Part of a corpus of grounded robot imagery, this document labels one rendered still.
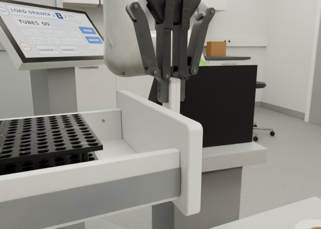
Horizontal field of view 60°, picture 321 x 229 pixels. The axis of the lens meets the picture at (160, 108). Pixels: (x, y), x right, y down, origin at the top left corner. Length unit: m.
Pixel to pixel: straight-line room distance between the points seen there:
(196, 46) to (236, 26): 4.44
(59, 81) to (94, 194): 1.06
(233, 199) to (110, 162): 0.57
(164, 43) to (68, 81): 1.01
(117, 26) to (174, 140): 0.52
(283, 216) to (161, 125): 0.24
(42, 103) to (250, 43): 4.03
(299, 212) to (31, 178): 0.39
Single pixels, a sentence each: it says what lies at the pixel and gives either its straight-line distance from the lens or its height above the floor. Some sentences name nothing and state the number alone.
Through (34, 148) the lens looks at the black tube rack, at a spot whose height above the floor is 0.90.
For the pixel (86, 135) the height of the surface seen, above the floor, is 0.90.
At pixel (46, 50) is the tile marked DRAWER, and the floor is 1.00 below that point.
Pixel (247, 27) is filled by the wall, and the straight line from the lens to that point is 4.96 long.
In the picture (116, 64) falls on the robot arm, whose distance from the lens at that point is 0.81.
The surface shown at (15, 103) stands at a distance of 2.12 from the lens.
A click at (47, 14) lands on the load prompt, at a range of 1.37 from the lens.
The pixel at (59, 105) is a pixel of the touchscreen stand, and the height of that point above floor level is 0.76.
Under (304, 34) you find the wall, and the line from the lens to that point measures 4.57.
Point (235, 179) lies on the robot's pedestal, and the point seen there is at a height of 0.66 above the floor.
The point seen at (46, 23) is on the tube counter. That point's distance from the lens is 1.32.
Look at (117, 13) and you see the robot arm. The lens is 0.80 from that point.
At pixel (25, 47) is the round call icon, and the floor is 1.01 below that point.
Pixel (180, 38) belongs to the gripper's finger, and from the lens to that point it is 0.40.
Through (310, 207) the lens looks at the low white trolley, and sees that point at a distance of 0.53.
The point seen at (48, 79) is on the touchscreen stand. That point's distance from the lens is 1.29.
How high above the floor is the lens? 1.01
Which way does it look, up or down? 12 degrees down
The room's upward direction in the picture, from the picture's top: straight up
